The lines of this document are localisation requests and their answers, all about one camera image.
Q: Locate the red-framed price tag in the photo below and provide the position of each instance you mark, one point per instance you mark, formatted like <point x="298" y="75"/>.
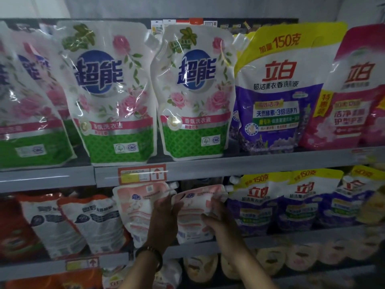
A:
<point x="82" y="263"/>
<point x="368" y="154"/>
<point x="142" y="174"/>

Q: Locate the row of red detergent bottles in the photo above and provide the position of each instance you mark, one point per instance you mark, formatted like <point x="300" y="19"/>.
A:
<point x="15" y="231"/>

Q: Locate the row of pale yellow bottles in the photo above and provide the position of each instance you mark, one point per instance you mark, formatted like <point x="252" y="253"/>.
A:
<point x="301" y="255"/>

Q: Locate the grey metal shelf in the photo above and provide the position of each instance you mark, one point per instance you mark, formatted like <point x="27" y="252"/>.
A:
<point x="48" y="178"/>

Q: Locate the white pink-label bottle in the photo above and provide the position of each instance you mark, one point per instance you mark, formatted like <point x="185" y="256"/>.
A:
<point x="169" y="275"/>

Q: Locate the magenta Liby pouch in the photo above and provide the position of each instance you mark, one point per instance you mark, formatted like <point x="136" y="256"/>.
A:
<point x="355" y="99"/>

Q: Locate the person's left hand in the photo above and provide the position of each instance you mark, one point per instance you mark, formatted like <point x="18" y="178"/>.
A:
<point x="165" y="222"/>

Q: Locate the row of small toiletry boxes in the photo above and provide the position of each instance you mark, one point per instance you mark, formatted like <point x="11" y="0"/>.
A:
<point x="180" y="23"/>

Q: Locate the person's right hand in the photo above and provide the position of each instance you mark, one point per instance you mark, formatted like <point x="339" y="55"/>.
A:
<point x="225" y="228"/>

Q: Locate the white green-label bottle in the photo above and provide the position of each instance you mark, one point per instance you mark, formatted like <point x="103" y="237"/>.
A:
<point x="114" y="278"/>

